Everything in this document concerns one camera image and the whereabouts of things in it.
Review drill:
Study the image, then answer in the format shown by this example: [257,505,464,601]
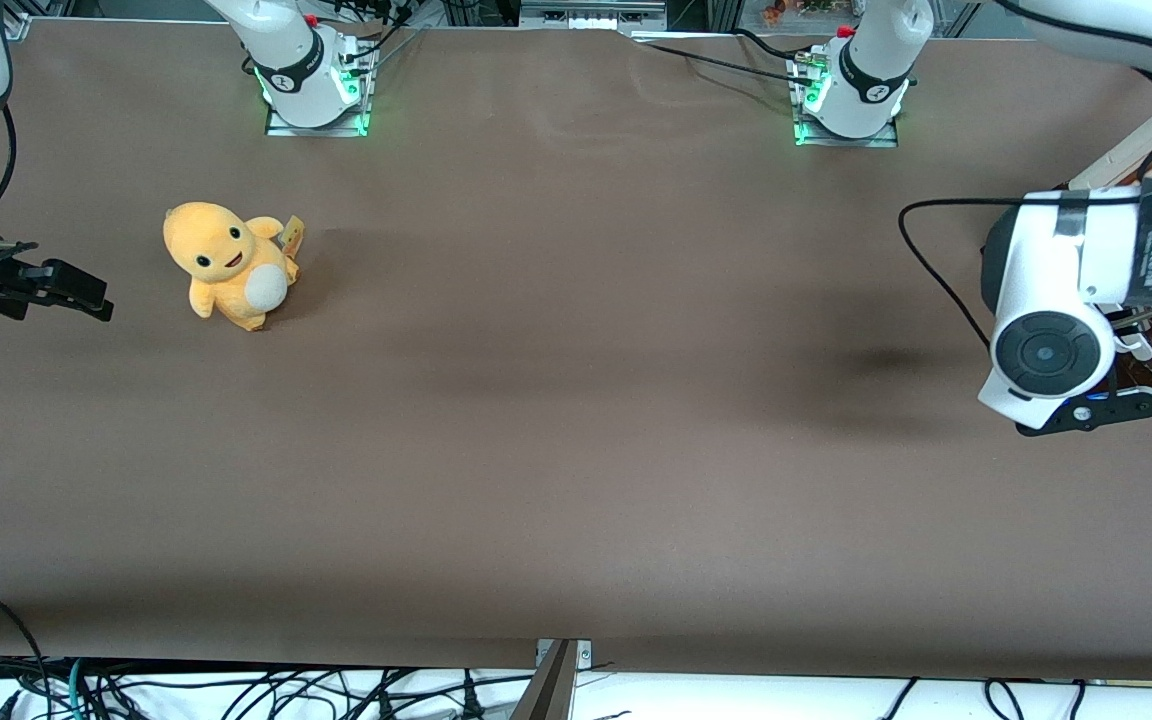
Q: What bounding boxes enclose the colourful background items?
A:
[761,0,837,26]

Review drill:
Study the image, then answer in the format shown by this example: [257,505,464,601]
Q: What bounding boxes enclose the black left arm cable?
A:
[898,195,1152,351]

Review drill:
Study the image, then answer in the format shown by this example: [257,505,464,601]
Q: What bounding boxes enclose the grey power strip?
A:
[519,0,669,31]

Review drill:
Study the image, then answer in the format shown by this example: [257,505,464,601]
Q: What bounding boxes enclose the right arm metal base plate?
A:
[264,40,374,137]

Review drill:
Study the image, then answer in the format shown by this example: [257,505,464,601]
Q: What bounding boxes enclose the short black table cable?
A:
[733,28,809,61]

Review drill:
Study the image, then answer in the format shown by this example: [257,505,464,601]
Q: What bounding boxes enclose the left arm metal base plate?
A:
[794,55,900,148]

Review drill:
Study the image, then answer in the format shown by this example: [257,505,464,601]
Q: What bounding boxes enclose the wooden drawer with white handle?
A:
[1111,322,1152,364]

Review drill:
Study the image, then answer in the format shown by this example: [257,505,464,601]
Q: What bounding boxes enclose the yellow plush toy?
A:
[162,201,305,333]

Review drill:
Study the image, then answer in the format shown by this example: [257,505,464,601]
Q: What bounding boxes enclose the long black table cable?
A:
[633,38,817,86]

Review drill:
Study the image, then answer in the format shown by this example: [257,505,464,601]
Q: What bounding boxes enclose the cream drawer cabinet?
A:
[1069,100,1152,346]

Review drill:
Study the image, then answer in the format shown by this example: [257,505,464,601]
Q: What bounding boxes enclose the brown table cover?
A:
[0,18,1152,683]

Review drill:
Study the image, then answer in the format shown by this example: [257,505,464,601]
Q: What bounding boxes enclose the metal mounting bracket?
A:
[511,638,594,720]

